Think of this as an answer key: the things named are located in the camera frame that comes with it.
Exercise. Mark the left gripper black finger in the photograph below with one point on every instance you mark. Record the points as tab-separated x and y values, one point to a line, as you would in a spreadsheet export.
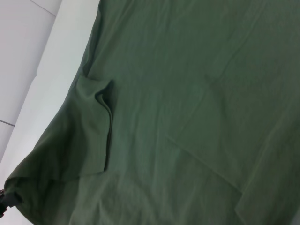
11	198
2	210

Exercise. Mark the dark green shirt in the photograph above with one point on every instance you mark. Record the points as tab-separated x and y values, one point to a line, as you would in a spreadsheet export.
175	105

